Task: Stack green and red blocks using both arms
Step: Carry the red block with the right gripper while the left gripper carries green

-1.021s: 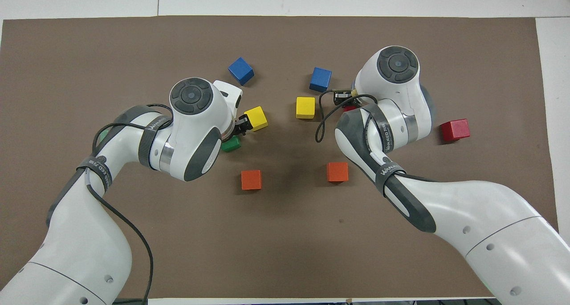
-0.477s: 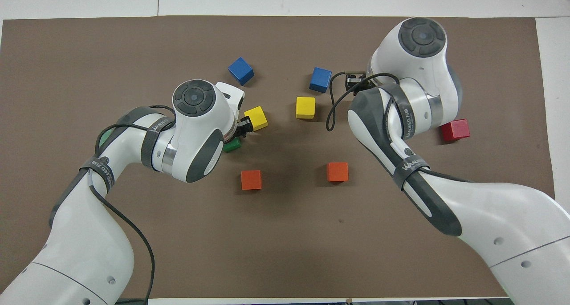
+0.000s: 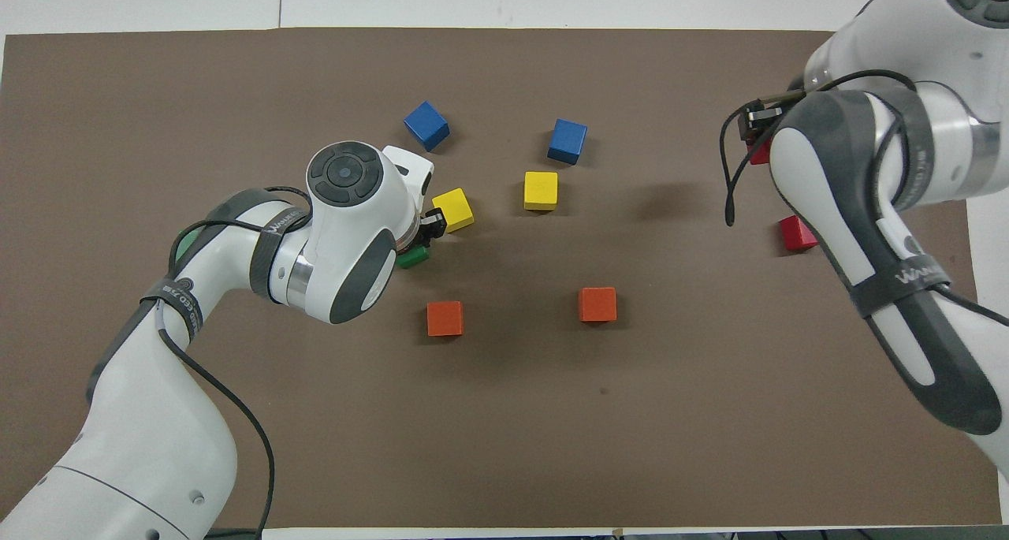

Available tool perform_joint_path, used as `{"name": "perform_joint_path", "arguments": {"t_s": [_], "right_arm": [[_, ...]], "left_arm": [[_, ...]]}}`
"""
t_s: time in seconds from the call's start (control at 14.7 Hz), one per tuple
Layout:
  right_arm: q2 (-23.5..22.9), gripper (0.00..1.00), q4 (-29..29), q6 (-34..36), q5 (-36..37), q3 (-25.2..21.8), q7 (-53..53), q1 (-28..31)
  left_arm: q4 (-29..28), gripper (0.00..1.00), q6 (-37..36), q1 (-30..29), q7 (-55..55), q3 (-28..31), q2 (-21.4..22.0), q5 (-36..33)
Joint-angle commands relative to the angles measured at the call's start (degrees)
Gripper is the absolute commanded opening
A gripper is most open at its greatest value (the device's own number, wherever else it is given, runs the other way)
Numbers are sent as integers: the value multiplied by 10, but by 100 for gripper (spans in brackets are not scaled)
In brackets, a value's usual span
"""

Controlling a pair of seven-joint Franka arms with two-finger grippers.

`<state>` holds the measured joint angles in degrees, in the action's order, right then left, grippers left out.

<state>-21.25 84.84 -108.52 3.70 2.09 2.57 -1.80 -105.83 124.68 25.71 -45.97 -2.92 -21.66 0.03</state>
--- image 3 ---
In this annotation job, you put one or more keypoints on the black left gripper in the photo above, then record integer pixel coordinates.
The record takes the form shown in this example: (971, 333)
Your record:
(422, 236)

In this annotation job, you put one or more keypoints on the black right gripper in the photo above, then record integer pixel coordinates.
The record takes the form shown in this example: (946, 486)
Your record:
(784, 102)

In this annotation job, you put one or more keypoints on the red wooden cube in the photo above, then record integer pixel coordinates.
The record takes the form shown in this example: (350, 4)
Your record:
(796, 234)
(761, 154)

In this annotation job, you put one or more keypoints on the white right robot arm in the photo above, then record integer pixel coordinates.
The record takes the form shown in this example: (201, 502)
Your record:
(946, 35)

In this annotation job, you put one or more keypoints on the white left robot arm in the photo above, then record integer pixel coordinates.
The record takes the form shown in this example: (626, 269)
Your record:
(142, 445)

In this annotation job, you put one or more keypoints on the yellow wooden cube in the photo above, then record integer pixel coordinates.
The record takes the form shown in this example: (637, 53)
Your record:
(456, 209)
(541, 191)

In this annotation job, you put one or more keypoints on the orange wooden cube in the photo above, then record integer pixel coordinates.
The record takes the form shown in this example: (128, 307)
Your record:
(597, 304)
(445, 318)

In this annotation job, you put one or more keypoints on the blue wooden cube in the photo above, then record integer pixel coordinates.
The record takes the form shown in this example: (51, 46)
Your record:
(567, 141)
(426, 125)

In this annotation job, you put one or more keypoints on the brown table mat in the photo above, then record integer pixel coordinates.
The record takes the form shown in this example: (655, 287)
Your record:
(489, 445)

